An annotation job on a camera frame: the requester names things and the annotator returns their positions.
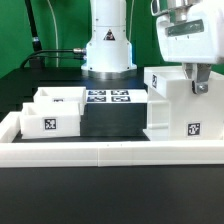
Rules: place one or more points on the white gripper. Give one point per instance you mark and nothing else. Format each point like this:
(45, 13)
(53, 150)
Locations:
(191, 31)

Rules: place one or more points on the white drawer cabinet box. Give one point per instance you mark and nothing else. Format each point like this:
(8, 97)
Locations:
(174, 112)

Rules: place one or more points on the white front drawer tray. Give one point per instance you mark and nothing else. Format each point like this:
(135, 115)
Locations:
(42, 120)

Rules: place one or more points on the white drawer tray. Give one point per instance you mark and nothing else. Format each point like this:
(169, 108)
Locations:
(61, 94)
(42, 120)

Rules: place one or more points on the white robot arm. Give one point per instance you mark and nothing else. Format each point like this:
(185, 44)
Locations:
(109, 51)

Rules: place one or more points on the white rear drawer tray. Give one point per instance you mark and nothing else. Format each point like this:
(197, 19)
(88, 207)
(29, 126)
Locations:
(61, 94)

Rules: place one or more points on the marker tag sheet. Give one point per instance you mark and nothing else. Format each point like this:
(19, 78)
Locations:
(117, 96)

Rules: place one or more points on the black pole stand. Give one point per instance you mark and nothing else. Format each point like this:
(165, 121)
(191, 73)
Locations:
(36, 62)

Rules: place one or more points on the white U-shaped border frame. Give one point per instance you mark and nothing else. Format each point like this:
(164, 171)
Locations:
(102, 154)

